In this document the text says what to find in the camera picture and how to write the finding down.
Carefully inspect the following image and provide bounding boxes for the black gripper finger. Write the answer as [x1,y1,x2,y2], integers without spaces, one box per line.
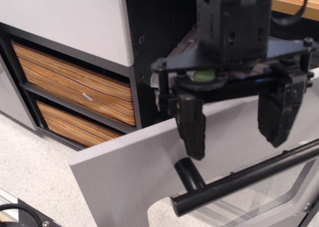
[258,63,308,148]
[168,94,205,160]

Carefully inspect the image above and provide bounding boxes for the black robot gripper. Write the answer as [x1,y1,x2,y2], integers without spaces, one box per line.
[151,0,319,113]

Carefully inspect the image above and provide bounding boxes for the black oven door handle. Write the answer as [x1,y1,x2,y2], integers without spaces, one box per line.
[170,139,319,217]

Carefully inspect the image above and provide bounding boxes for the grey oven door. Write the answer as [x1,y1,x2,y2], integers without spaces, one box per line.
[68,69,319,227]

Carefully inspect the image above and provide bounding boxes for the grey oven rack tray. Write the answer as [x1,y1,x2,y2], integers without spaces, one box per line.
[151,26,319,88]

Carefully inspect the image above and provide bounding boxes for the green toy bell pepper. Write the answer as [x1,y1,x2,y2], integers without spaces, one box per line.
[193,70,215,82]

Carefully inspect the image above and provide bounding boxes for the wooden countertop edge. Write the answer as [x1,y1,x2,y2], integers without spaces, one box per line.
[179,0,319,20]

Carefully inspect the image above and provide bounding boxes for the upper wood grain drawer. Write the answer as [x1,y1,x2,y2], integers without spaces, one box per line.
[11,39,136,126]

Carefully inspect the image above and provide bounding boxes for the wood grain drawer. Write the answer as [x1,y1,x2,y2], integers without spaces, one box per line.
[36,100,123,147]
[11,39,136,126]

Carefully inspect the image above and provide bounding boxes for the lower wood grain drawer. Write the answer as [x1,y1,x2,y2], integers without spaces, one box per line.
[36,100,123,147]

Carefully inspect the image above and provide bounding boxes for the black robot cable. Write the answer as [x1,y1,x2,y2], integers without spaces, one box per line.
[271,0,310,25]

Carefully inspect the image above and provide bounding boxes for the dark grey cabinet frame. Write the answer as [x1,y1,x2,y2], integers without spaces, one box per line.
[0,24,143,150]

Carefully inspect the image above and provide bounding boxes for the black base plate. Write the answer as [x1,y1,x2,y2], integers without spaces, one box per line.
[15,198,63,227]

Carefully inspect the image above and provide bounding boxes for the black braided cable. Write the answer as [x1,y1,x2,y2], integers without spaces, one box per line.
[0,203,43,227]

